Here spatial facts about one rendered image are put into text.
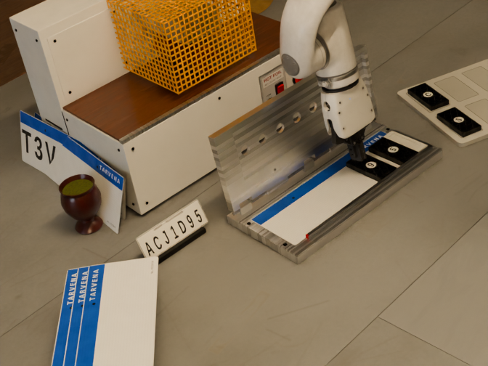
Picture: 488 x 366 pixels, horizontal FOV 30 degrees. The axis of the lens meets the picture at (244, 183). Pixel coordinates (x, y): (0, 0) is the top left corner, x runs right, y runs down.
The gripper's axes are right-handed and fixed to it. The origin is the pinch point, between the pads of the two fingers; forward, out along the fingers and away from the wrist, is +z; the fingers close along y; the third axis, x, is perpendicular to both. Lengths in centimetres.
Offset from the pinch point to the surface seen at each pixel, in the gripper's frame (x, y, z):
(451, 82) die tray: 10.1, 42.5, 5.8
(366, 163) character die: 1.7, 3.1, 5.2
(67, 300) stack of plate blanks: 8, -66, -3
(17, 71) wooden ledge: 113, -18, -14
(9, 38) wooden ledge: 133, -8, -19
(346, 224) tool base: -6.2, -12.7, 8.9
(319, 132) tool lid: 10.4, -0.1, -2.5
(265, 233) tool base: 3.2, -25.4, 5.9
